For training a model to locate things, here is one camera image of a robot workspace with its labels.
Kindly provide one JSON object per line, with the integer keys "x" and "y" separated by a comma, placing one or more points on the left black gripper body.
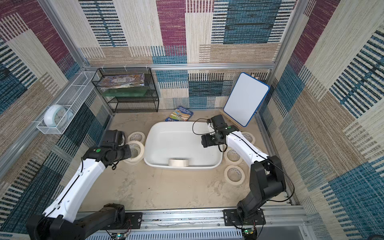
{"x": 123, "y": 152}

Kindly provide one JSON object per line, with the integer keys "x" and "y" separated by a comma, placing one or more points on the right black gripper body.
{"x": 205, "y": 140}

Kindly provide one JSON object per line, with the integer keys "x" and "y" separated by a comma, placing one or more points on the masking tape roll five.
{"x": 137, "y": 153}

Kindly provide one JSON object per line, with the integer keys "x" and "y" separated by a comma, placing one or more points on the masking tape roll two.
{"x": 137, "y": 136}

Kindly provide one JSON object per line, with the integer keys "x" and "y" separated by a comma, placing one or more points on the masking tape roll four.
{"x": 232, "y": 157}

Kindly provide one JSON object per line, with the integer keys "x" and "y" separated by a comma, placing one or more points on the masking tape roll eleven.
{"x": 250, "y": 137}

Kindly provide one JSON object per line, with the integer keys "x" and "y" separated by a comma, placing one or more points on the masking tape roll nine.
{"x": 234, "y": 175}

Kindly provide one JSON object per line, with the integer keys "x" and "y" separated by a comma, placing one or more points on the masking tape roll eight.
{"x": 178, "y": 163}

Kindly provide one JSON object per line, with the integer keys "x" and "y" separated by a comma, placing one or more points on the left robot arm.
{"x": 58, "y": 221}

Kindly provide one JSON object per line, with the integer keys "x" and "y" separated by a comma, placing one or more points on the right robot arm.
{"x": 267, "y": 179}

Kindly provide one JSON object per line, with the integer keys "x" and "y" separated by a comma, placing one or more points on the white plastic storage box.
{"x": 180, "y": 140}

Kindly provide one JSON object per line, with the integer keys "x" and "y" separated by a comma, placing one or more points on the colourful puzzle box on shelf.
{"x": 122, "y": 81}

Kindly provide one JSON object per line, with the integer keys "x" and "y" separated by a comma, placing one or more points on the wooden easel stand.
{"x": 228, "y": 118}

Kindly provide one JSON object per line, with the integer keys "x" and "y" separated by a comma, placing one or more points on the blue treehouse book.
{"x": 180, "y": 114}

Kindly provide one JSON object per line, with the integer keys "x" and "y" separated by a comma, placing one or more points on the blue framed whiteboard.
{"x": 245, "y": 99}

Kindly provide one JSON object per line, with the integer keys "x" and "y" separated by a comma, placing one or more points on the green board on shelf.
{"x": 126, "y": 92}

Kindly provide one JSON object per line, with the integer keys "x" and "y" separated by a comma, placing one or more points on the white round alarm clock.
{"x": 57, "y": 116}

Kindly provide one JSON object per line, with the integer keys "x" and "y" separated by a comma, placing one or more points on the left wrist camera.
{"x": 113, "y": 139}

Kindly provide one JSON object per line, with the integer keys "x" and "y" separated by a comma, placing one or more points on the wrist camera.
{"x": 113, "y": 139}
{"x": 218, "y": 123}

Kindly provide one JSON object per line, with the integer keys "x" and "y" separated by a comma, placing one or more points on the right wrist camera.
{"x": 218, "y": 123}

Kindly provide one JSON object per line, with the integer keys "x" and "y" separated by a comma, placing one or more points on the black wire shelf rack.
{"x": 149, "y": 103}

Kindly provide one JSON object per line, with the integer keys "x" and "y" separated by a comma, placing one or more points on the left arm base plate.
{"x": 133, "y": 220}

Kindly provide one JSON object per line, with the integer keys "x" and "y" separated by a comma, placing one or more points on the white wire wall basket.
{"x": 72, "y": 98}

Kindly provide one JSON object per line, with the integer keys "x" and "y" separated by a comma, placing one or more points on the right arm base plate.
{"x": 233, "y": 218}

